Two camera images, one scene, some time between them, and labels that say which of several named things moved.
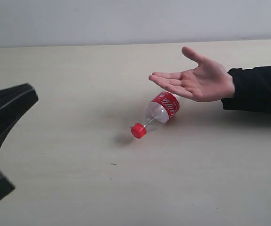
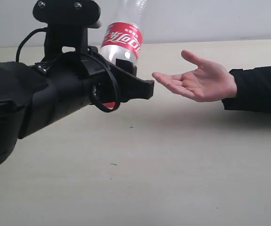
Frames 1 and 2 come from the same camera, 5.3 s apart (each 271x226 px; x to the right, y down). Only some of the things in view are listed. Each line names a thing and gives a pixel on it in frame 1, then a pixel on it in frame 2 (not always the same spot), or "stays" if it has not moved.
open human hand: x=205 y=82 stays
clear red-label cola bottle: x=164 y=107 → x=123 y=35
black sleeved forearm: x=258 y=89 stays
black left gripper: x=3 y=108 → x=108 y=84
